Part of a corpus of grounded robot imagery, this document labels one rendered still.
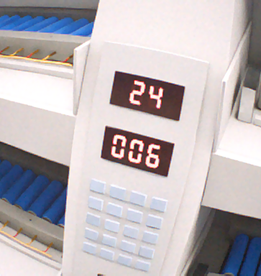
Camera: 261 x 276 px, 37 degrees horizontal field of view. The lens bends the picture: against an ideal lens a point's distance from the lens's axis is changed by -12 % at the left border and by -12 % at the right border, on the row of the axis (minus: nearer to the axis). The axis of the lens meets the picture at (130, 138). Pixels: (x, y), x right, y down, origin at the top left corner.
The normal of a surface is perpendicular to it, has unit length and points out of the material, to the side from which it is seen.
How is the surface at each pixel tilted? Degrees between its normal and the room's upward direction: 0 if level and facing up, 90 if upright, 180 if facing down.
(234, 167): 109
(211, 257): 19
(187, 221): 90
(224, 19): 90
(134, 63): 90
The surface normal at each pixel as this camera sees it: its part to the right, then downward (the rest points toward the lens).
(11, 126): -0.39, 0.48
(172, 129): -0.36, 0.19
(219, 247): 0.04, -0.84
